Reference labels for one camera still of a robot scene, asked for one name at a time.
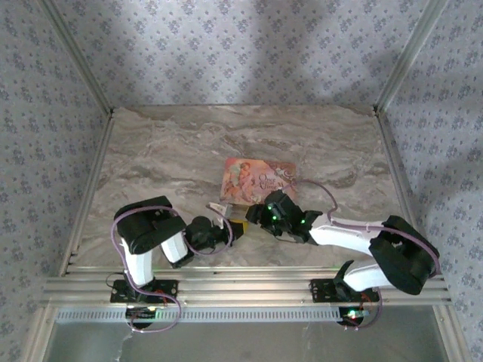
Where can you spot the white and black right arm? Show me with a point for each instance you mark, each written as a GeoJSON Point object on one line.
{"type": "Point", "coordinates": [339, 234]}

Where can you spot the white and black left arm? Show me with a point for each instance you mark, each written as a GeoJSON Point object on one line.
{"type": "Point", "coordinates": [143, 226]}

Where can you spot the pink storybook tin box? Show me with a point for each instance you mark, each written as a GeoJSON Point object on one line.
{"type": "Point", "coordinates": [249, 181]}

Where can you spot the wide aluminium front beam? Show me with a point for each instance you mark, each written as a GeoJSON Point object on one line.
{"type": "Point", "coordinates": [245, 292]}

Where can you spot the controller board with green light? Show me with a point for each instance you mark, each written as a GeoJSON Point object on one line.
{"type": "Point", "coordinates": [352, 315]}
{"type": "Point", "coordinates": [141, 312]}

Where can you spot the grey metal panel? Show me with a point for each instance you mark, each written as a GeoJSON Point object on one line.
{"type": "Point", "coordinates": [264, 343]}

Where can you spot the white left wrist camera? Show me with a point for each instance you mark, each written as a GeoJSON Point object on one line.
{"type": "Point", "coordinates": [219, 208]}

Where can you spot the narrow aluminium table edge rail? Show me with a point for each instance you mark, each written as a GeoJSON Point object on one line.
{"type": "Point", "coordinates": [245, 271]}

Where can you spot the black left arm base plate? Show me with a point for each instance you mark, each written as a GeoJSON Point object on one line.
{"type": "Point", "coordinates": [170, 288]}

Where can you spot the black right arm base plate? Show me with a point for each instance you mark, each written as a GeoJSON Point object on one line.
{"type": "Point", "coordinates": [320, 292]}

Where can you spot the aluminium side rail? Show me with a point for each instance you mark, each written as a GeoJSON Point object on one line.
{"type": "Point", "coordinates": [402, 188]}
{"type": "Point", "coordinates": [90, 192]}

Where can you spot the aluminium frame leg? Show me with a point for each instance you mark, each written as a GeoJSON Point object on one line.
{"type": "Point", "coordinates": [451, 332]}
{"type": "Point", "coordinates": [39, 335]}

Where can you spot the aluminium corner post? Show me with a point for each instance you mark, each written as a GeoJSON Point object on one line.
{"type": "Point", "coordinates": [77, 56]}
{"type": "Point", "coordinates": [409, 56]}

